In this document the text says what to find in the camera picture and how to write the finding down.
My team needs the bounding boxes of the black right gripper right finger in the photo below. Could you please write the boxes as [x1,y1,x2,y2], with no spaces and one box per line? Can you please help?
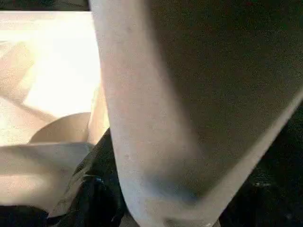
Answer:
[213,132,303,227]

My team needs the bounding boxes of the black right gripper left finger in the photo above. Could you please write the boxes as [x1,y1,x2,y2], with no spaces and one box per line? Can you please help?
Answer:
[47,127,133,227]

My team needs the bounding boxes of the white plastic table top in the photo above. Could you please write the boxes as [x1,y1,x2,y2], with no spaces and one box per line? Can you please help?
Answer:
[0,10,113,217]

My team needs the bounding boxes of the white plastic table leg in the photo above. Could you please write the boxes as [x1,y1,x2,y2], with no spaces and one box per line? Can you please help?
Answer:
[89,0,303,227]

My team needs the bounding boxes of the black plastic mat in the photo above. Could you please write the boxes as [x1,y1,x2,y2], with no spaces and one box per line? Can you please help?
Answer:
[0,0,303,227]

